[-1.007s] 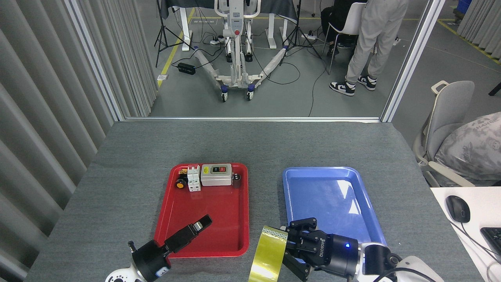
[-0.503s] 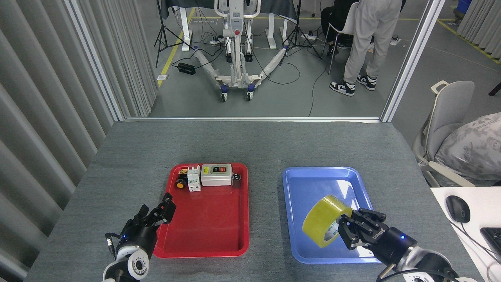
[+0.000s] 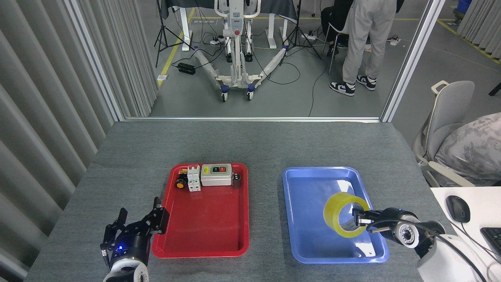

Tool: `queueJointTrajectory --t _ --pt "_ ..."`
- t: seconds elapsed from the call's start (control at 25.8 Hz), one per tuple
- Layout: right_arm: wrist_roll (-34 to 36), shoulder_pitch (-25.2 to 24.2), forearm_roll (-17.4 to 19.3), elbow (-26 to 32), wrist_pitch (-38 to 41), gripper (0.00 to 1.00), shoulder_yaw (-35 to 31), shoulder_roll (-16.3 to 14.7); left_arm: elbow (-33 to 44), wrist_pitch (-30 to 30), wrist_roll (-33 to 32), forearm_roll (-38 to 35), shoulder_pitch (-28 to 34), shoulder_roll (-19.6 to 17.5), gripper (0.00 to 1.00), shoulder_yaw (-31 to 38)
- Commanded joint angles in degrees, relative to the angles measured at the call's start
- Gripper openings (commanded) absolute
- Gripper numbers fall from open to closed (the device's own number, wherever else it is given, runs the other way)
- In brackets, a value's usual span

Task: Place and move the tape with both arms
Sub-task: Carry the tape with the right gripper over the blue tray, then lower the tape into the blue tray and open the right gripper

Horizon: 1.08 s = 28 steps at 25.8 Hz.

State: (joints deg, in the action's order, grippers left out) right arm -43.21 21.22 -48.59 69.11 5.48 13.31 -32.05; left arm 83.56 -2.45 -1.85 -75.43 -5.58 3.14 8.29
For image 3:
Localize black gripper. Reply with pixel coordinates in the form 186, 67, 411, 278
101, 197, 169, 262
353, 209, 392, 235

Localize yellow tape roll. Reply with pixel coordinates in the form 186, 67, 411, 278
323, 192, 371, 239

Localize blue plastic tray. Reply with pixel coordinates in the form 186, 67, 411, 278
282, 166, 390, 264

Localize red plastic tray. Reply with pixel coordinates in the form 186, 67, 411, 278
152, 163, 250, 258

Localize white circuit breaker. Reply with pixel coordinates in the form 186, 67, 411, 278
187, 166, 202, 192

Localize black computer mouse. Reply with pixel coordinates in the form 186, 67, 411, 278
446, 195, 471, 224

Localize white desk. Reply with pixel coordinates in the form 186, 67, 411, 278
430, 186, 501, 282

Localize person in grey patterned top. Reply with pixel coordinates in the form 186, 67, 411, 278
434, 113, 501, 187

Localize black keyboard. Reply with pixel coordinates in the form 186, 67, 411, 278
480, 227, 501, 257

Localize grey office chair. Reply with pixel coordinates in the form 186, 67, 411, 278
412, 80, 476, 188

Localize grey pleated curtain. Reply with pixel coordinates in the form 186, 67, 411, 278
457, 0, 501, 65
0, 0, 159, 282

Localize standing person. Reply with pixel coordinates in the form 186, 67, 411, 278
329, 0, 404, 97

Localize white chair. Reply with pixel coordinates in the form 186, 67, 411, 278
323, 2, 372, 75

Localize seated person in black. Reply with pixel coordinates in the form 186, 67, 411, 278
320, 0, 355, 55

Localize black tripod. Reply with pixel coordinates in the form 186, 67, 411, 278
281, 0, 322, 66
154, 0, 195, 68

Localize white wheeled stand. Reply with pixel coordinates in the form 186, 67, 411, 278
192, 0, 292, 103

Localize grey switch box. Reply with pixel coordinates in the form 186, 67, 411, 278
200, 164, 233, 187

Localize silver rail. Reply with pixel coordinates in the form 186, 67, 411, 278
124, 116, 382, 123

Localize silver post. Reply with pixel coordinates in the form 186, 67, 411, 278
380, 0, 447, 123

